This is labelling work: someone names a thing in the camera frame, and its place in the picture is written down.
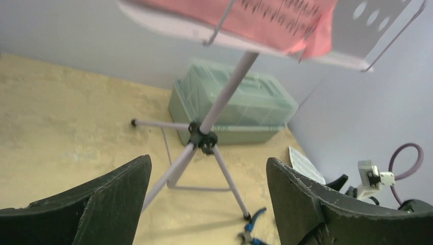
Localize blue handled pliers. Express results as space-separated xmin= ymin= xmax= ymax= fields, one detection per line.
xmin=237 ymin=207 xmax=269 ymax=245

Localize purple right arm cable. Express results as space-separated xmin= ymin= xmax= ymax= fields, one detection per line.
xmin=388 ymin=142 xmax=425 ymax=205

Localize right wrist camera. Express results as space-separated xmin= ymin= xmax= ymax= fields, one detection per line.
xmin=356 ymin=160 xmax=396 ymax=200

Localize white sheet music page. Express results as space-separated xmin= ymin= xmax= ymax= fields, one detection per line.
xmin=288 ymin=146 xmax=326 ymax=185

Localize white perforated music stand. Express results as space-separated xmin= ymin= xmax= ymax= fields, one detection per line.
xmin=118 ymin=1 xmax=408 ymax=217

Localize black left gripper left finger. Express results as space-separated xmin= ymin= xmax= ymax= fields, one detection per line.
xmin=1 ymin=155 xmax=152 ymax=244

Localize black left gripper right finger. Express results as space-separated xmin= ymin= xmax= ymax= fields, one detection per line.
xmin=266 ymin=157 xmax=432 ymax=244

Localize pink sheet music page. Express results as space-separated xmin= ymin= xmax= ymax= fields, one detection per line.
xmin=138 ymin=0 xmax=337 ymax=59

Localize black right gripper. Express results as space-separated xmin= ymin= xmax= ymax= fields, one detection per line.
xmin=326 ymin=174 xmax=432 ymax=212

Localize clear green storage box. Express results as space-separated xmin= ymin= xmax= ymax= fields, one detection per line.
xmin=169 ymin=59 xmax=299 ymax=145

